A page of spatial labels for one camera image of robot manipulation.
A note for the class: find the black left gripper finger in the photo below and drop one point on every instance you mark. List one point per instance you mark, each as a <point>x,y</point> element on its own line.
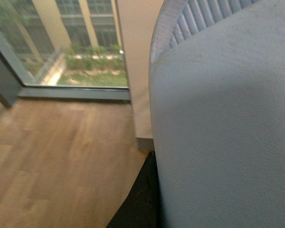
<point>140,209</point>

